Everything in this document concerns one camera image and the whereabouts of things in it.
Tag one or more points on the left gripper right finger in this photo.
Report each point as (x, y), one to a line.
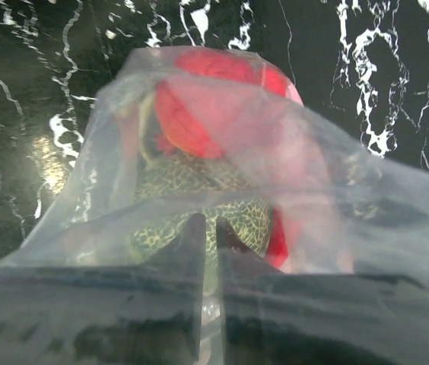
(269, 317)

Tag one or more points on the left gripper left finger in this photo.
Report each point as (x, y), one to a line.
(54, 311)

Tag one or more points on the clear zip top bag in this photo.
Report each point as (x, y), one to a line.
(358, 213)

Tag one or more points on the red fake chili pepper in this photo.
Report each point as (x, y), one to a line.
(283, 241)

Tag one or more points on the green fake melon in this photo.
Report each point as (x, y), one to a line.
(200, 186)

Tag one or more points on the red fake pomegranate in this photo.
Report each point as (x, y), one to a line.
(203, 101)

